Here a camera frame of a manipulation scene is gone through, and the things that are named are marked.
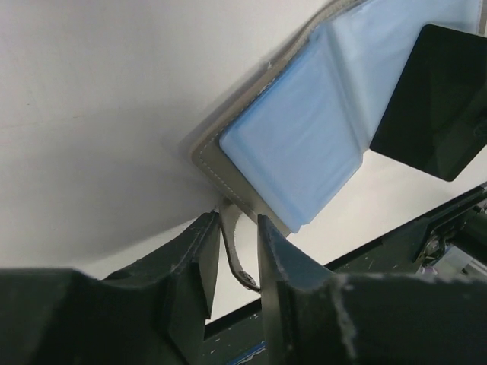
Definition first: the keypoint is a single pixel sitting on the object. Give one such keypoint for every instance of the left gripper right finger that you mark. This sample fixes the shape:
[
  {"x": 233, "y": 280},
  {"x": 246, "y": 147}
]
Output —
[{"x": 291, "y": 283}]

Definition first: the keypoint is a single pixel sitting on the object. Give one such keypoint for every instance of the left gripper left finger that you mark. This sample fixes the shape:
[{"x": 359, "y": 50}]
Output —
[{"x": 160, "y": 302}]

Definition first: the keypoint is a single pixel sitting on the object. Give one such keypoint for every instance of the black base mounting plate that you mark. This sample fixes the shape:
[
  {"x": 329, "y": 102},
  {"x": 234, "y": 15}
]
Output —
[{"x": 377, "y": 310}]

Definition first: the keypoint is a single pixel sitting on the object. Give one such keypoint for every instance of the grey card holder wallet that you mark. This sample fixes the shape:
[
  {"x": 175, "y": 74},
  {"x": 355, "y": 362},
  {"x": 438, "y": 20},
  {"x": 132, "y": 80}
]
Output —
[{"x": 294, "y": 138}]

